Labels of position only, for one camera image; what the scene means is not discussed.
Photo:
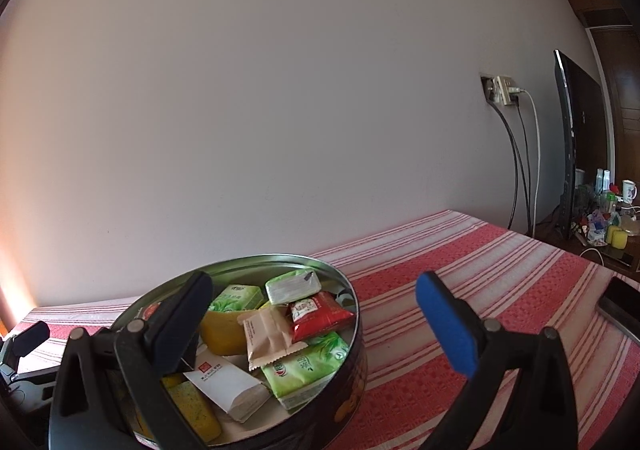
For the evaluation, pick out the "wall power socket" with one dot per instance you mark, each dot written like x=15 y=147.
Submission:
x=500 y=90

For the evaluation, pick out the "round metal tin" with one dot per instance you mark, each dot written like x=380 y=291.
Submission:
x=316 y=424

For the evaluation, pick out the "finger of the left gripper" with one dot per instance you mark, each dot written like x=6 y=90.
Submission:
x=30 y=337

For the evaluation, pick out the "yellow green scouring sponge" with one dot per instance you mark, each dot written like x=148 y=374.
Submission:
x=194 y=407

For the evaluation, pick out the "white mug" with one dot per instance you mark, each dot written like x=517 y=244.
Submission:
x=629 y=191

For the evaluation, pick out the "black smartphone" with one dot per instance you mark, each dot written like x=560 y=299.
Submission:
x=620 y=304

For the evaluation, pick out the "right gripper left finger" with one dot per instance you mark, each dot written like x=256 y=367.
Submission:
x=85 y=412

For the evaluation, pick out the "green white tissue pack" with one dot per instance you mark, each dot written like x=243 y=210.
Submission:
x=292 y=286

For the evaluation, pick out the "yellow sponge block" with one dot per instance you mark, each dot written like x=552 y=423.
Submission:
x=223 y=332

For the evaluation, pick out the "red ketchup sachet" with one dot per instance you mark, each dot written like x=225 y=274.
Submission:
x=316 y=315

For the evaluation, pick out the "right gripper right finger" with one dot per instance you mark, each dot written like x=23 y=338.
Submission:
x=541 y=411

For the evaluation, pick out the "red white striped bedsheet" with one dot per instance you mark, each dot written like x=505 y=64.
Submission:
x=522 y=282

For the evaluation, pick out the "white card tissue pack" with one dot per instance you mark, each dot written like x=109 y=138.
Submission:
x=232 y=389

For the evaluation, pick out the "beige snack wrapper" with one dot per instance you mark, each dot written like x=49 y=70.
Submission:
x=269 y=336

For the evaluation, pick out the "green tea tissue pack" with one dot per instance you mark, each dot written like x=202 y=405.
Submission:
x=298 y=378

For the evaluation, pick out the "black flat monitor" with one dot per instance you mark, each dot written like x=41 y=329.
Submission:
x=584 y=129

